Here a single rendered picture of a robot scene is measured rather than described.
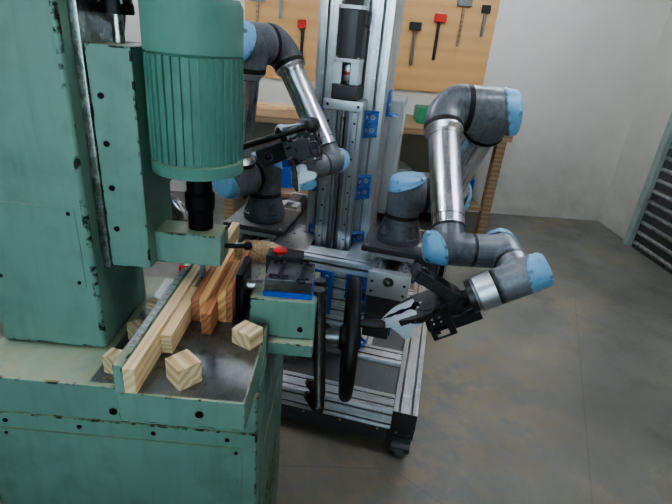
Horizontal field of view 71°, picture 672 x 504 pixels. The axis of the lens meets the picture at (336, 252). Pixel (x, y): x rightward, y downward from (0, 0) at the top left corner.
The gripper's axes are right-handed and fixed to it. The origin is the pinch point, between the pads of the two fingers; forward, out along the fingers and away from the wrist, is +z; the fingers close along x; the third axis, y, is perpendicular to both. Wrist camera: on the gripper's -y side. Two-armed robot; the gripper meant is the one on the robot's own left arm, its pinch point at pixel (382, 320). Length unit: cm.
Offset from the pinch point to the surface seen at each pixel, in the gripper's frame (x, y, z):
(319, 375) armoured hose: -1.9, 6.6, 18.6
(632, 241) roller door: 288, 202, -160
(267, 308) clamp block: -5.7, -16.0, 18.7
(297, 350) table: -7.9, -5.5, 17.1
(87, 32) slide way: 1, -74, 22
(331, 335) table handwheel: 3.3, 1.2, 13.2
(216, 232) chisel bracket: 4.0, -32.1, 23.8
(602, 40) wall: 348, 48, -196
